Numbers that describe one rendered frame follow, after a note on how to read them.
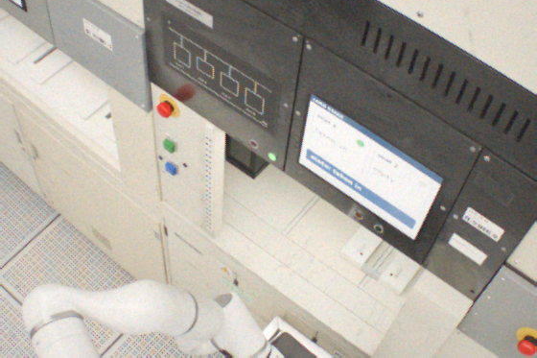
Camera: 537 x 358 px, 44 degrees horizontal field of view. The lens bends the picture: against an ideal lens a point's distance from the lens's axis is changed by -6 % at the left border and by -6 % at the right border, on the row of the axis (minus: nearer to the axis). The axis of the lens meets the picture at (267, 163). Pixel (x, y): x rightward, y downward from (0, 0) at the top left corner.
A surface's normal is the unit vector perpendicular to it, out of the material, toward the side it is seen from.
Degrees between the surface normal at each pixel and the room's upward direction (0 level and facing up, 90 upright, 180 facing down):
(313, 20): 90
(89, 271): 0
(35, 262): 0
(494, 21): 92
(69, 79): 0
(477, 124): 90
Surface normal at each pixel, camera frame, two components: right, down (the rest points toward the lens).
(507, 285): -0.62, 0.62
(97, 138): 0.07, -0.58
